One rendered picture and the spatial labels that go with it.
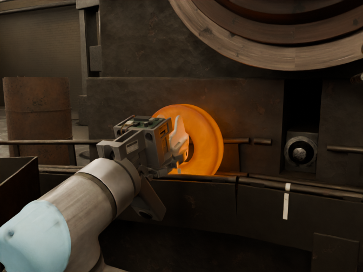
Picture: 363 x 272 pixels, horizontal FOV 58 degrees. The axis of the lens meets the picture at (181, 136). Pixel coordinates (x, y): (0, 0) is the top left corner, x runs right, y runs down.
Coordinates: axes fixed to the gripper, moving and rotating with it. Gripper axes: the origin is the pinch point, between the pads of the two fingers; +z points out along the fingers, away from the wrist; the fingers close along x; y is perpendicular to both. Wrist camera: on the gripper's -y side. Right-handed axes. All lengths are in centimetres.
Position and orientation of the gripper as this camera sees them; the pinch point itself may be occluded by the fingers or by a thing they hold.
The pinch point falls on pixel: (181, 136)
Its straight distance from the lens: 60.6
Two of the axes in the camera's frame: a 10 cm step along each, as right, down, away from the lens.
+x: -8.9, -0.8, 4.5
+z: 4.4, -4.0, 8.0
